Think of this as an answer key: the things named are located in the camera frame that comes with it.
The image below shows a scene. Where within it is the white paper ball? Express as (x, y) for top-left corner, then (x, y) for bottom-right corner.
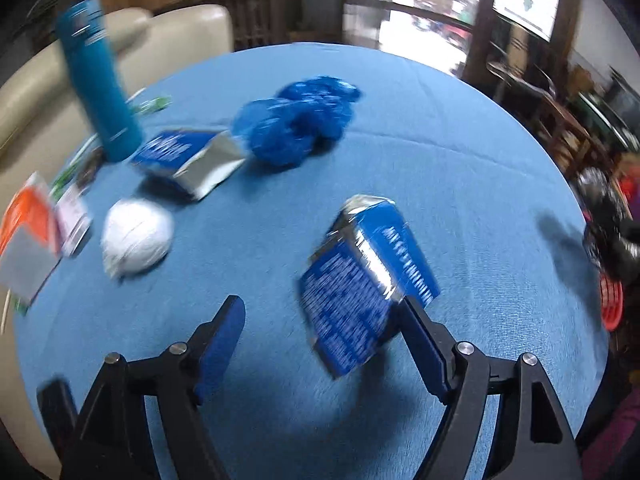
(101, 198), (175, 278)

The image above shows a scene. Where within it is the black plastic bag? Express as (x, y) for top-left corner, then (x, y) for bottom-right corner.
(573, 168), (639, 285)

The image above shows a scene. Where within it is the blue toothpaste box piece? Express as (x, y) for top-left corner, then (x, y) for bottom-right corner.
(298, 194), (440, 378)

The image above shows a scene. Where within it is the blue plastic bag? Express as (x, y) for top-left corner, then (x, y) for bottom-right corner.
(231, 76), (362, 169)

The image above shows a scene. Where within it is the red plastic mesh basket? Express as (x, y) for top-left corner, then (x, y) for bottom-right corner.
(599, 272), (624, 332)

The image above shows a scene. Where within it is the orange white small box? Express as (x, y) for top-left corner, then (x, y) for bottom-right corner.
(1, 172), (61, 304)

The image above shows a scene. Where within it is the small blue silver box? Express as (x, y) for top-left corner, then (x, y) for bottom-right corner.
(130, 130), (246, 202)

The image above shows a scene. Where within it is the blue tablecloth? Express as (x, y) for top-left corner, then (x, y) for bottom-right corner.
(14, 44), (608, 479)

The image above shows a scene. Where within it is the cream leather chair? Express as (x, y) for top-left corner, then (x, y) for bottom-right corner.
(1, 8), (153, 205)

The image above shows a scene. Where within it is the green candy wrapper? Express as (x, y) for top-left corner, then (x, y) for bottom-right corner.
(128, 96), (171, 116)

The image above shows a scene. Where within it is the teal thermos bottle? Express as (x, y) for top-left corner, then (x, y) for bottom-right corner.
(55, 0), (143, 162)

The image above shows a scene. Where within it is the wooden crib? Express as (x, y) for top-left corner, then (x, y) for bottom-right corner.
(154, 0), (303, 51)

